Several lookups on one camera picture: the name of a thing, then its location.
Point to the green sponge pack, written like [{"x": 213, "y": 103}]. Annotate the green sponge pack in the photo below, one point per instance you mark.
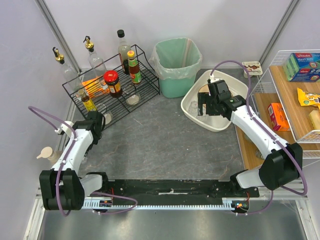
[{"x": 302, "y": 67}]

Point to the beige pump soap bottle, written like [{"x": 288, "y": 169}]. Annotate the beige pump soap bottle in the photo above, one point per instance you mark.
[{"x": 50, "y": 154}]

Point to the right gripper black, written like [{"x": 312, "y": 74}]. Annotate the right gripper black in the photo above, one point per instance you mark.
[{"x": 201, "y": 104}]

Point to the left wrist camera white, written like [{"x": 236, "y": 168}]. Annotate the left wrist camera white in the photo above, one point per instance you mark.
[{"x": 64, "y": 129}]

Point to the small yellow label bottle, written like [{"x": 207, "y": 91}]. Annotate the small yellow label bottle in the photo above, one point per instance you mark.
[{"x": 87, "y": 102}]

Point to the white wire shelf unit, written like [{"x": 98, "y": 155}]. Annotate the white wire shelf unit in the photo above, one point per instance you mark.
[{"x": 273, "y": 87}]

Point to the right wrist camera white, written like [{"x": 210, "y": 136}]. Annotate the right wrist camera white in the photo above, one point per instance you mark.
[{"x": 212, "y": 79}]

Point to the red lid sauce jar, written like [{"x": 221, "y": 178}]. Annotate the red lid sauce jar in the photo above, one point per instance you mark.
[{"x": 111, "y": 78}]

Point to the dark soy sauce bottle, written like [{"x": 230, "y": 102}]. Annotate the dark soy sauce bottle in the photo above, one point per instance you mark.
[{"x": 123, "y": 49}]

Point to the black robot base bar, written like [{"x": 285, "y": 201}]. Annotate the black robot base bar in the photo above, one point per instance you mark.
[{"x": 169, "y": 187}]

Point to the orange pink box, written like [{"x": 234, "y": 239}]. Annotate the orange pink box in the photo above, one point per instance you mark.
[{"x": 278, "y": 118}]

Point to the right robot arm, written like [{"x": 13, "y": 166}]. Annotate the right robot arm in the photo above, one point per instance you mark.
[{"x": 282, "y": 160}]

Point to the glass jar with rice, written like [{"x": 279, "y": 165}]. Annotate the glass jar with rice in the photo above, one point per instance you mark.
[{"x": 131, "y": 95}]

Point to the wide glass jar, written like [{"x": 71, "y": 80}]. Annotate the wide glass jar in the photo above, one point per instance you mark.
[{"x": 102, "y": 108}]

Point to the chocolate pudding cup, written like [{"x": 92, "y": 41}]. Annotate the chocolate pudding cup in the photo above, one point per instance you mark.
[{"x": 253, "y": 67}]

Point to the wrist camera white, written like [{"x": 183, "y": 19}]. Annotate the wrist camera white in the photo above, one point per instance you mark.
[
  {"x": 212, "y": 79},
  {"x": 64, "y": 129}
]

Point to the grey cable duct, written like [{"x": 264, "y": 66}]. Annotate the grey cable duct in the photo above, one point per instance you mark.
[{"x": 164, "y": 202}]

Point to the white plastic basin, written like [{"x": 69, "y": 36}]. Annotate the white plastic basin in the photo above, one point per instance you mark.
[{"x": 214, "y": 123}]

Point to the green trash bin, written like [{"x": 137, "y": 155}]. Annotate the green trash bin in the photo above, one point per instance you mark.
[{"x": 171, "y": 88}]

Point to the floral ceramic plate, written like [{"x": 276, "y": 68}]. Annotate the floral ceramic plate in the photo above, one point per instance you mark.
[{"x": 203, "y": 88}]

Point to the clear trash bag liner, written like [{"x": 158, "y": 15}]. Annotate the clear trash bag liner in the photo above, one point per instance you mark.
[{"x": 176, "y": 58}]

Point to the glass oil bottle gold spout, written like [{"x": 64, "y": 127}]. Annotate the glass oil bottle gold spout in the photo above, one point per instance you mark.
[{"x": 95, "y": 61}]

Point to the yellow sponge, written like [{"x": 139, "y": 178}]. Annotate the yellow sponge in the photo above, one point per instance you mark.
[{"x": 314, "y": 117}]

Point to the orange snack packet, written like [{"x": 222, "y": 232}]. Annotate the orange snack packet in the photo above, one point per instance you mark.
[{"x": 94, "y": 88}]

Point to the black wire rack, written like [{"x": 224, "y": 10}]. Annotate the black wire rack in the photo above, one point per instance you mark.
[{"x": 148, "y": 88}]

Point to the yellow cap chili sauce bottle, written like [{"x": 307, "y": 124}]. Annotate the yellow cap chili sauce bottle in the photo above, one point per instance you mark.
[{"x": 134, "y": 68}]

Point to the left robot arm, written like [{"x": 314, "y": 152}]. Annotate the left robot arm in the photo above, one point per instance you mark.
[{"x": 61, "y": 188}]

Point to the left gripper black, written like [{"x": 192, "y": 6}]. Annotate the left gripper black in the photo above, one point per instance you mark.
[{"x": 100, "y": 125}]

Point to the clear plastic cup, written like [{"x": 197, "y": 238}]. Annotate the clear plastic cup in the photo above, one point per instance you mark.
[
  {"x": 202, "y": 118},
  {"x": 193, "y": 108},
  {"x": 85, "y": 159}
]

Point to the yellow snack bag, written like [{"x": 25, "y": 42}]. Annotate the yellow snack bag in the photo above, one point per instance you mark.
[{"x": 308, "y": 99}]

